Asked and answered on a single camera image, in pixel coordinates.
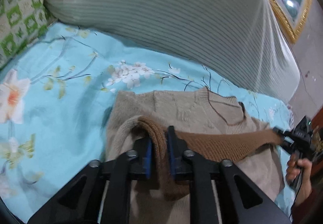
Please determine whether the red sleeve forearm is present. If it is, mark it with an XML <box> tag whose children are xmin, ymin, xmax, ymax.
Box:
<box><xmin>291</xmin><ymin>189</ymin><xmax>318</xmax><ymax>223</ymax></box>

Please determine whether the beige knit sweater brown trim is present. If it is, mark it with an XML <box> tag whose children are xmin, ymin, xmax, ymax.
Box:
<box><xmin>106</xmin><ymin>88</ymin><xmax>284</xmax><ymax>223</ymax></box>

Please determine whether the white ribbed bolster pillow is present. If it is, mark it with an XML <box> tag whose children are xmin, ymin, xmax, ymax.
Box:
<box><xmin>45</xmin><ymin>0</ymin><xmax>300</xmax><ymax>102</ymax></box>

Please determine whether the light blue floral bed sheet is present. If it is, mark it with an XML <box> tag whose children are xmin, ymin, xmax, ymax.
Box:
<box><xmin>1</xmin><ymin>23</ymin><xmax>292</xmax><ymax>222</ymax></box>

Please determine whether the dark wooden cabinet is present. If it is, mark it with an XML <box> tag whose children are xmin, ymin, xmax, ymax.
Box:
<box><xmin>310</xmin><ymin>107</ymin><xmax>322</xmax><ymax>185</ymax></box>

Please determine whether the green checkered pillow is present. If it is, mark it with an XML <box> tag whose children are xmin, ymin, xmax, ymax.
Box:
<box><xmin>1</xmin><ymin>0</ymin><xmax>54</xmax><ymax>67</ymax></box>

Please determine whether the person's right hand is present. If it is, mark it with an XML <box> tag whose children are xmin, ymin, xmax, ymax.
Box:
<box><xmin>286</xmin><ymin>154</ymin><xmax>312</xmax><ymax>206</ymax></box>

